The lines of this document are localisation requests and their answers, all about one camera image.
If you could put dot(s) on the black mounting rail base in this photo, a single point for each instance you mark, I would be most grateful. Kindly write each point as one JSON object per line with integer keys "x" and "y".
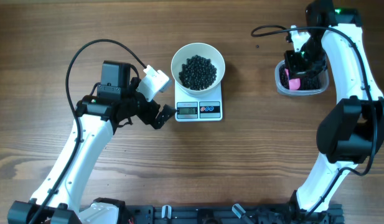
{"x": 210, "y": 214}

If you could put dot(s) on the clear plastic bean container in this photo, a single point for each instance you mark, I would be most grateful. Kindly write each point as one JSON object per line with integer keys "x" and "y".
{"x": 323, "y": 80}

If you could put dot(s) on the white digital kitchen scale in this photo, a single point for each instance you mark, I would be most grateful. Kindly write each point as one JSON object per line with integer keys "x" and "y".
{"x": 198, "y": 108}

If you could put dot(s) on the white bowl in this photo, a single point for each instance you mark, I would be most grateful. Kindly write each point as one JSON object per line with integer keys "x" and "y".
{"x": 203, "y": 50}

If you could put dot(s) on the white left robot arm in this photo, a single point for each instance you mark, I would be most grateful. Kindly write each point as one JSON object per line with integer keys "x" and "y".
{"x": 58, "y": 199}

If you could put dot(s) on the black beans in bowl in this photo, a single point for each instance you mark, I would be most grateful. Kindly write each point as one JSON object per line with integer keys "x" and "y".
{"x": 198, "y": 73}

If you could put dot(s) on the pink scoop with blue handle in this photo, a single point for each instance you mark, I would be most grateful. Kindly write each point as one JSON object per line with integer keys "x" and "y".
{"x": 291, "y": 84}

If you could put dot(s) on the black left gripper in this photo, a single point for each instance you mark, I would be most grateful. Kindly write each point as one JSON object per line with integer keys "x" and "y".
{"x": 147, "y": 118}

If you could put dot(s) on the black beans in container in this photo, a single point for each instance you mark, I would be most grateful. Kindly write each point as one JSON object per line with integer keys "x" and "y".
{"x": 306, "y": 82}

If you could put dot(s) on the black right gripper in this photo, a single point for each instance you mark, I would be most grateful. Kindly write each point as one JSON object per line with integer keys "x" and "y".
{"x": 295, "y": 68}

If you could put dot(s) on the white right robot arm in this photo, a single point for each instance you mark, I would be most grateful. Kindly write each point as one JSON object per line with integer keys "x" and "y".
{"x": 353, "y": 131}

